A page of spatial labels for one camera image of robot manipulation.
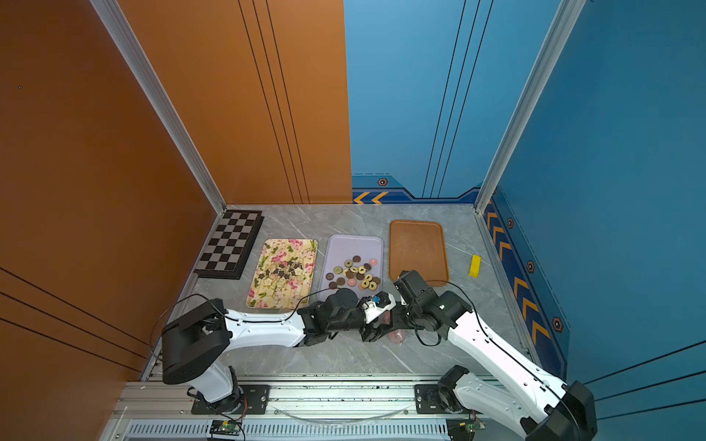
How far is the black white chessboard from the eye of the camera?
0.99 meters

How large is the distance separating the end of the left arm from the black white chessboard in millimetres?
481

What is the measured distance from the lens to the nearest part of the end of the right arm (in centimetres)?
52
